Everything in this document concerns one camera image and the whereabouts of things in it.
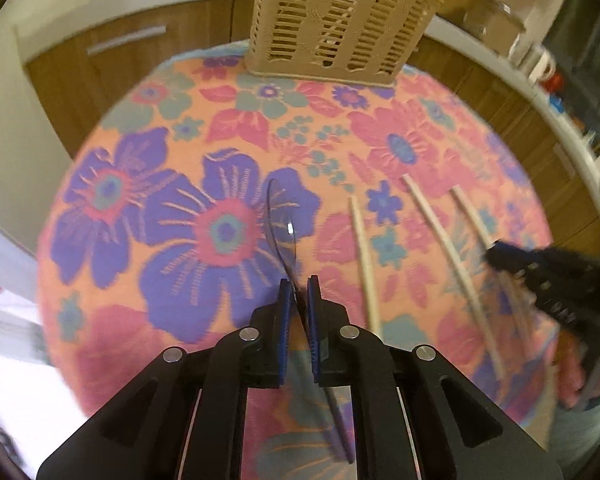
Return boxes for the beige rice cooker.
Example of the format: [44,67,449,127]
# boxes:
[462,0,526,58]

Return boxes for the beige slotted utensil basket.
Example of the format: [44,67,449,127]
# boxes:
[246,0,442,87]

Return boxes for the floral table cloth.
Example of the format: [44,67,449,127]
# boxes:
[38,48,558,479]

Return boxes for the white electric kettle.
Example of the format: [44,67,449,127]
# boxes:
[518,44,556,84]

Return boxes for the wooden chopstick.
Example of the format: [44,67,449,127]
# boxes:
[402,174,505,380]
[349,195,382,338]
[451,185,533,356]

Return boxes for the wooden base cabinets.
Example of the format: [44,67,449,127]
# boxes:
[22,0,600,256]

